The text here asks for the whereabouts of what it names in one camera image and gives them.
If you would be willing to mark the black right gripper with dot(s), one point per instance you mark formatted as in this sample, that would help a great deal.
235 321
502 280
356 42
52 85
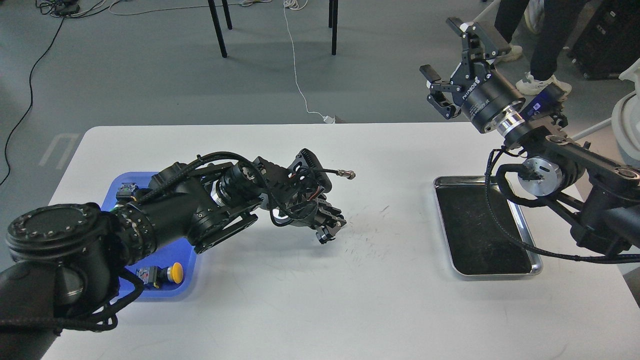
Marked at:
483 95

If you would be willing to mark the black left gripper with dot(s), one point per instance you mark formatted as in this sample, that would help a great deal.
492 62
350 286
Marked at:
317 214

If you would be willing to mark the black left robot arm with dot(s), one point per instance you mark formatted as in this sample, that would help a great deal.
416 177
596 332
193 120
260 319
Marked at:
71 260

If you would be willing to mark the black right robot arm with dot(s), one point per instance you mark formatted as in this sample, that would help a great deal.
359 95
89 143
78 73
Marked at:
548 176

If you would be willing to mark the blue plastic tray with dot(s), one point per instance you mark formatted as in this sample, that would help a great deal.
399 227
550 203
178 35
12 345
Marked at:
161 255

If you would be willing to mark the silver metal tray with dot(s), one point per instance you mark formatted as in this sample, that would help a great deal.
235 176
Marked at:
478 223

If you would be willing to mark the person in black trousers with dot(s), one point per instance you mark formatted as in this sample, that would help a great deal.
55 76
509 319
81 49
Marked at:
560 18

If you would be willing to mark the black equipment case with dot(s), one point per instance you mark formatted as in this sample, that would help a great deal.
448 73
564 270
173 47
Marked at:
609 44

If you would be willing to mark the white office chair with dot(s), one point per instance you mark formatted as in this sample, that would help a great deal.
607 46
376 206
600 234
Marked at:
620 125

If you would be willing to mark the yellow push button switch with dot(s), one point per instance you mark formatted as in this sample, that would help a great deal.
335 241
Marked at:
156 277

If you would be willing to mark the green push button switch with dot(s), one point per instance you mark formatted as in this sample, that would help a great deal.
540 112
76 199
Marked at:
125 192

